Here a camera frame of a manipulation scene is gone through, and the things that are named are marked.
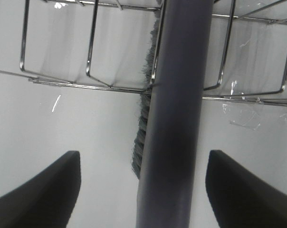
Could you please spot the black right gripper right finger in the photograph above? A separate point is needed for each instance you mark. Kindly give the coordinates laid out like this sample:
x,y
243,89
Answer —
x,y
239,199

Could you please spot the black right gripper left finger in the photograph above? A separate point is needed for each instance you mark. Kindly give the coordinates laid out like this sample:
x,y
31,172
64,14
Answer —
x,y
47,200

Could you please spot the purple brush with black bristles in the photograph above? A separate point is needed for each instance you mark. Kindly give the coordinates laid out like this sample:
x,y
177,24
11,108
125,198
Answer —
x,y
167,172

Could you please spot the chrome wire dish rack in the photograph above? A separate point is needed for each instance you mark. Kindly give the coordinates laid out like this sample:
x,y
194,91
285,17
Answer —
x,y
113,45

